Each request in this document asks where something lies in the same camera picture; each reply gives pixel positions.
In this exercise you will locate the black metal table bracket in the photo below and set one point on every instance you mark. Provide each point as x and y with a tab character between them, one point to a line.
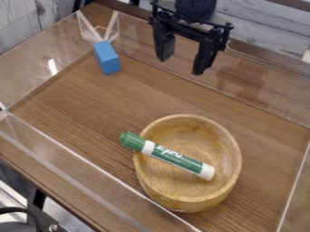
49	224

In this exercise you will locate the brown wooden bowl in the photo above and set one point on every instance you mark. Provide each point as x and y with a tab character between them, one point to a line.
193	176

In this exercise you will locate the green Expo marker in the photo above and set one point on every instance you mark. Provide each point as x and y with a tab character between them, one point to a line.
154	150

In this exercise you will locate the clear acrylic tray wall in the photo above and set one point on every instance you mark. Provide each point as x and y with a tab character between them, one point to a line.
69	111

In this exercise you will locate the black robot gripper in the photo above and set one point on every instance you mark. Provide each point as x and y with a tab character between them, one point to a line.
192	12

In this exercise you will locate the blue rectangular block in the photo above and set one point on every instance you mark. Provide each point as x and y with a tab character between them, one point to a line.
107	57

